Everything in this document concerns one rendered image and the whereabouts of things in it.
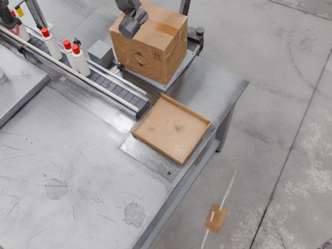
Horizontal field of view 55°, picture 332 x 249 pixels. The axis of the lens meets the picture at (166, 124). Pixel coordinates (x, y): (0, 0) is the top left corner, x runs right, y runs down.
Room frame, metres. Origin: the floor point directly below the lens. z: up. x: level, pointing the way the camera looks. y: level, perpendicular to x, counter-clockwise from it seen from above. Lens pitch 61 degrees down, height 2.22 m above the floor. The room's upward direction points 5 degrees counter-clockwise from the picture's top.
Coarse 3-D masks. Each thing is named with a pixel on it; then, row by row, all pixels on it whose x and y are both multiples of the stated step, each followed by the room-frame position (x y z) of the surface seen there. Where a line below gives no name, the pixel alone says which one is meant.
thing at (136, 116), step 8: (0, 32) 1.44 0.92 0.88; (8, 40) 1.40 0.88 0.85; (40, 56) 1.23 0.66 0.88; (48, 64) 1.19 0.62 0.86; (64, 72) 1.11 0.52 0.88; (72, 80) 1.08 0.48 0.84; (80, 80) 1.05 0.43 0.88; (112, 80) 1.03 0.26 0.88; (88, 88) 1.00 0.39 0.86; (128, 88) 0.97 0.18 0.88; (104, 96) 0.93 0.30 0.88; (112, 104) 0.90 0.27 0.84; (120, 104) 0.87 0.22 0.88; (128, 112) 0.84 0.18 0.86
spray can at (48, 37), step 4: (44, 28) 1.22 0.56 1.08; (44, 32) 1.20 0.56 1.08; (48, 32) 1.21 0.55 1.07; (44, 36) 1.20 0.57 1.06; (48, 36) 1.20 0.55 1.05; (52, 36) 1.21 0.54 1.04; (44, 40) 1.19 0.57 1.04; (48, 40) 1.19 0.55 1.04; (52, 40) 1.20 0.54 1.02; (48, 44) 1.19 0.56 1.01; (52, 44) 1.19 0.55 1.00; (56, 44) 1.21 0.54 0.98; (48, 48) 1.19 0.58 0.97; (52, 48) 1.19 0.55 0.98; (56, 48) 1.20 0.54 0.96; (52, 52) 1.19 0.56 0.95; (56, 52) 1.19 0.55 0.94; (60, 52) 1.21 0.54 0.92; (52, 56) 1.19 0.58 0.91; (56, 56) 1.19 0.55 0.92; (60, 56) 1.20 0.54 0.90
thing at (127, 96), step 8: (16, 40) 1.37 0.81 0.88; (32, 40) 1.36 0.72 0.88; (40, 40) 1.35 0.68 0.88; (40, 48) 1.29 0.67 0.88; (64, 56) 1.21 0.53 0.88; (56, 64) 1.16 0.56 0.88; (64, 64) 1.16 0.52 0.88; (96, 72) 1.09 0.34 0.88; (96, 80) 1.03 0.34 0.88; (104, 80) 1.03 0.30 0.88; (96, 88) 0.98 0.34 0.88; (112, 88) 0.97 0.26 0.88; (120, 88) 0.97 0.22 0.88; (120, 96) 0.92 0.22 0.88; (128, 96) 0.92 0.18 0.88; (136, 96) 0.91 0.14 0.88; (136, 104) 0.87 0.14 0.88; (144, 104) 0.86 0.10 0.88; (136, 112) 0.82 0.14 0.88
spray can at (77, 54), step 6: (72, 48) 1.07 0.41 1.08; (78, 48) 1.08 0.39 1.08; (72, 54) 1.08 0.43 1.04; (78, 54) 1.07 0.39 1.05; (78, 60) 1.06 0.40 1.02; (84, 60) 1.08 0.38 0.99; (78, 66) 1.06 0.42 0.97; (84, 66) 1.07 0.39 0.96; (84, 72) 1.06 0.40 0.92; (90, 72) 1.09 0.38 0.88
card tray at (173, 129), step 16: (160, 112) 0.84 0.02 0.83; (176, 112) 0.83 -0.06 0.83; (192, 112) 0.81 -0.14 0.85; (144, 128) 0.75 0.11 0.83; (160, 128) 0.74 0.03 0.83; (176, 128) 0.74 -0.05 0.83; (192, 128) 0.73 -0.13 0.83; (208, 128) 0.72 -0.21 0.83; (160, 144) 0.66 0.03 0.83; (176, 144) 0.65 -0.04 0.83; (192, 144) 0.64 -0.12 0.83; (176, 160) 0.56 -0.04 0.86
